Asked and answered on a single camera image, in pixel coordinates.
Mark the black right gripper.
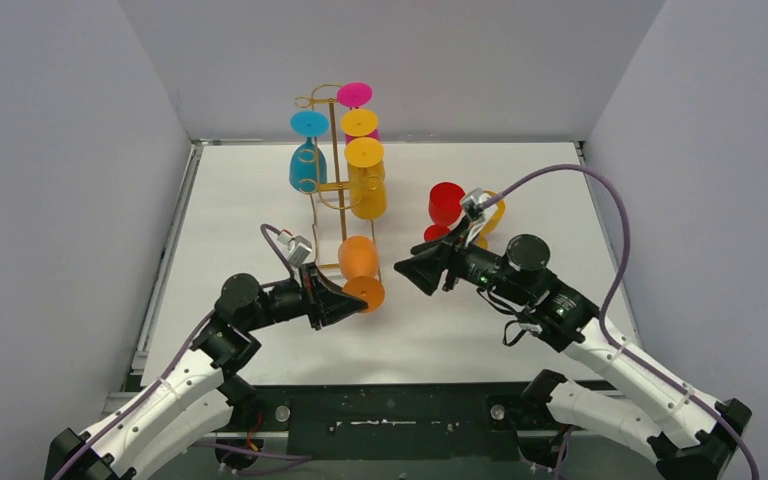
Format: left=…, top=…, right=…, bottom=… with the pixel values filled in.
left=397, top=214, right=531, bottom=304

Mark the yellow wine glass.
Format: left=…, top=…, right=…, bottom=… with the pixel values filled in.
left=344, top=137, right=387, bottom=220
left=469, top=200, right=506, bottom=248
left=340, top=108, right=379, bottom=138

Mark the orange wine glass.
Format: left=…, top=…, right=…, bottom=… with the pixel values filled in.
left=338, top=236, right=386, bottom=313

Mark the red wine glass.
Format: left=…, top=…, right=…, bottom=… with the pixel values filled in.
left=423, top=182, right=465, bottom=242

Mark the blue wine glass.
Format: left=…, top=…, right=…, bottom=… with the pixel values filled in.
left=289, top=110, right=330, bottom=194

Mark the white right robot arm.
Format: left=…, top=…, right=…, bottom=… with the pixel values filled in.
left=394, top=228, right=752, bottom=479

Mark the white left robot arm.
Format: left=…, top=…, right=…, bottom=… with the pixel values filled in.
left=44, top=263, right=368, bottom=479

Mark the magenta wine glass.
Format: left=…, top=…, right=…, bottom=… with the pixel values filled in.
left=336, top=82, right=380, bottom=143

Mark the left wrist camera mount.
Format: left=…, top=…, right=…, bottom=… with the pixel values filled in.
left=276, top=230, right=314, bottom=268

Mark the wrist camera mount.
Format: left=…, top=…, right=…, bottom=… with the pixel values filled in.
left=276, top=230, right=314, bottom=268
left=459, top=189, right=492, bottom=247

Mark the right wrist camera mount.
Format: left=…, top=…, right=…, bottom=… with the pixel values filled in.
left=459, top=189, right=492, bottom=247

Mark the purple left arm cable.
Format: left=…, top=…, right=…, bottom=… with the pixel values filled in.
left=49, top=223, right=316, bottom=480

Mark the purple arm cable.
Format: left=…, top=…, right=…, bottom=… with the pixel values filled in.
left=49, top=223, right=316, bottom=480
left=476, top=163, right=762, bottom=480

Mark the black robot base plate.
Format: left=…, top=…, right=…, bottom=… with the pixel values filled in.
left=217, top=382, right=565, bottom=461

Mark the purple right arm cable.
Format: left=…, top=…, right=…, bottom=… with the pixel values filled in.
left=476, top=163, right=762, bottom=480

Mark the gold wire glass rack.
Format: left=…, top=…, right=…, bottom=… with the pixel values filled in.
left=295, top=84, right=375, bottom=256

